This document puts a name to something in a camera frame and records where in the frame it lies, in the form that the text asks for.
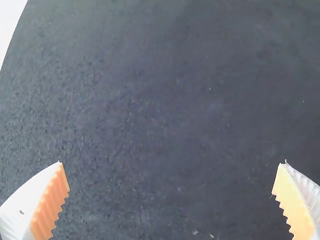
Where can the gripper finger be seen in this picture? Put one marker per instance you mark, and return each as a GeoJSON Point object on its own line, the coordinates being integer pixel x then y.
{"type": "Point", "coordinates": [300, 205]}
{"type": "Point", "coordinates": [27, 207]}

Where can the black mat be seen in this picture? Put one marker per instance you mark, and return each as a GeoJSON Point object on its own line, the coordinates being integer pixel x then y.
{"type": "Point", "coordinates": [160, 112]}

